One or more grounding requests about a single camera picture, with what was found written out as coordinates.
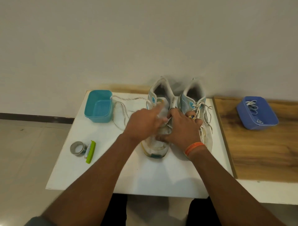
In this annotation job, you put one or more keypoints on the person's left hand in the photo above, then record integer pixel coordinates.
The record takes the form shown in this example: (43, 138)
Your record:
(142, 123)

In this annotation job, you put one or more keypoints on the person's right hand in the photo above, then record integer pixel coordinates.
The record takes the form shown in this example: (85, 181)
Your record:
(184, 132)

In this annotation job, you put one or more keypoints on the worn white sneaker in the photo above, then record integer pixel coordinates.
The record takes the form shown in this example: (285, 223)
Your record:
(156, 146)
(187, 102)

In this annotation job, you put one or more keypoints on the person's left forearm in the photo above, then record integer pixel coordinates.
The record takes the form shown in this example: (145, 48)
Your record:
(88, 181)

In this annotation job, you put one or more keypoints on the person's right forearm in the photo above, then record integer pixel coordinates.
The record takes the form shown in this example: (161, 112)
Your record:
(228, 184)

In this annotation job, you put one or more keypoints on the orange thread wristband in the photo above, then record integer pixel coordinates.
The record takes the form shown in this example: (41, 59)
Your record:
(194, 147)

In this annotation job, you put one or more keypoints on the teal plastic container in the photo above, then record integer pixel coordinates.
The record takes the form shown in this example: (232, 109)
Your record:
(99, 108)

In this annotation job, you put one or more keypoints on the green utility cutter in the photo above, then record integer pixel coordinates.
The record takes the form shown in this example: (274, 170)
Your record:
(91, 152)

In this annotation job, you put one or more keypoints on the grey tape roll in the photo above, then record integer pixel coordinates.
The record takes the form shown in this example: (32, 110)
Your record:
(77, 154)

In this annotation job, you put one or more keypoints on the blue plastic container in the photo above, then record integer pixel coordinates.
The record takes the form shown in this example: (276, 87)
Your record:
(267, 116)

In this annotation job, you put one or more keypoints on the black trousers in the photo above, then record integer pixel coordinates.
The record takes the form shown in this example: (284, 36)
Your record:
(116, 209)

